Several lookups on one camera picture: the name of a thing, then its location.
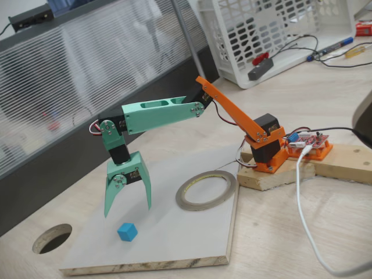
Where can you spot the white plastic crate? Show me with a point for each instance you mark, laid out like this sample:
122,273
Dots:
290,23

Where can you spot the wooden block with holes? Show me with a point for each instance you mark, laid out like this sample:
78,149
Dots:
276,178

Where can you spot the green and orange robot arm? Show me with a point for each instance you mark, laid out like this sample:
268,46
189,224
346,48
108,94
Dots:
157,114

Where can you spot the black box device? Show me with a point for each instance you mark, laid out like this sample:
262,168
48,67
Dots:
32,16

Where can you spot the dark grey rounded object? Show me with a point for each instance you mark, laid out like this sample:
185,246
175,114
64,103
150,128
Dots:
364,116

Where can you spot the red controller circuit board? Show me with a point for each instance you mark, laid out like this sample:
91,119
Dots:
311,140

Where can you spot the red plastic clip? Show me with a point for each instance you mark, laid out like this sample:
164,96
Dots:
258,59

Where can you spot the blue capped marker pen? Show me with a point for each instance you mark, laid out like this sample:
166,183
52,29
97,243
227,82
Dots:
331,48

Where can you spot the orange controller board mount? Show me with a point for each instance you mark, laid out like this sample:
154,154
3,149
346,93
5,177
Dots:
321,152

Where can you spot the black power adapter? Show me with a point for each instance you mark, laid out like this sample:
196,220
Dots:
260,69

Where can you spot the long wooden plank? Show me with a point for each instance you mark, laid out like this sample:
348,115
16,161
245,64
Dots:
346,162

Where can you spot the frosted glass desk partition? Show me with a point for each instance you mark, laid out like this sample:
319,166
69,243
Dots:
87,72

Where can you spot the white laminated chipboard panel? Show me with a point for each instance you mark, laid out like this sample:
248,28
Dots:
174,232

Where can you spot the small red box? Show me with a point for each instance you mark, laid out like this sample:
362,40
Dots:
364,30

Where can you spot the blue cube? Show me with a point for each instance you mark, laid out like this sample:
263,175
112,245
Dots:
127,232

